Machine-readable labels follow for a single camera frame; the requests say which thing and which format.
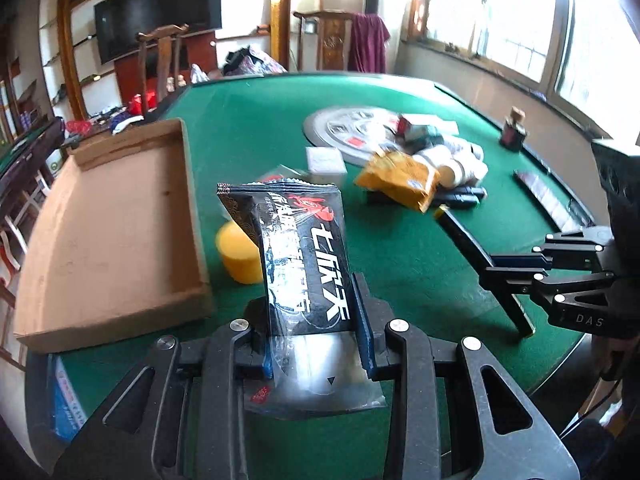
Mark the wooden chair near television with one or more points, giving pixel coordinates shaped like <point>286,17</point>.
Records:
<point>167,40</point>

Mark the round mahjong table control panel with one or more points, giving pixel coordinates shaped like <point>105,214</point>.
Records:
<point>357,132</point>

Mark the red white glue box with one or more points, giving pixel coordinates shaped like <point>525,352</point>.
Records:
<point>412,123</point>

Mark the small dark ink bottle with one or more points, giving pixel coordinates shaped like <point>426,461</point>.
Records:
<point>513,132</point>

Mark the yellow round sponge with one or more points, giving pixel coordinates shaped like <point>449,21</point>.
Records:
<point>239,254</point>

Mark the pile of clothes bag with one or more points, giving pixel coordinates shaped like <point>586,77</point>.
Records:
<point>251,61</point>

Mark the wooden chair with garment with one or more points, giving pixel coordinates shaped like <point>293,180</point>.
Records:
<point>332,46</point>

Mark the cardboard tray box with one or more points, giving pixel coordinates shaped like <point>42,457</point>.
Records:
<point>116,251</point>

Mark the white plastic bottle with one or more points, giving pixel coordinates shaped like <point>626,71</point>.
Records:
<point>438,155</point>

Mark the white medicine bottle red label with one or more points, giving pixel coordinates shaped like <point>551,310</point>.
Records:
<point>454,173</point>

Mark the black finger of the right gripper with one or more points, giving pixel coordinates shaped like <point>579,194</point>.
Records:
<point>506,284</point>

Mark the black silver snack packet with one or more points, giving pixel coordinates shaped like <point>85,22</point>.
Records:
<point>313,363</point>

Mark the yellow snack bag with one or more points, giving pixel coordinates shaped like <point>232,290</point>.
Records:
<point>401,178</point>

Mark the black marker pen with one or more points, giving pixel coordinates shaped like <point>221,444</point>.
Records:
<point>462,197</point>

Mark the white small box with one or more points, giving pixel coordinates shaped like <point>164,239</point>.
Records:
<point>325,165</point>

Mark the black flat television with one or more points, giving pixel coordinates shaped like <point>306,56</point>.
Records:
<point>119,22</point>

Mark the teal tissue pack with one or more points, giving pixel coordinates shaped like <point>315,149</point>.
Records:
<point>424,135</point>

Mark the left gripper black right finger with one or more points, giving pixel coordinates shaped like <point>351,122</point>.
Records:
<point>371,316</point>

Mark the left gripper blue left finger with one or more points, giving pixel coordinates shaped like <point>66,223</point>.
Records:
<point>259,363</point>

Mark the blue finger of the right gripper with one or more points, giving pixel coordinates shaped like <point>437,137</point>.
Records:
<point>476,255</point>

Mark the maroon garment on chair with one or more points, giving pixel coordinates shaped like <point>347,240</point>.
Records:
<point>367,44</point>

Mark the white slim bottle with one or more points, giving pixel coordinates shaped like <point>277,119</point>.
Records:
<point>456,145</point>

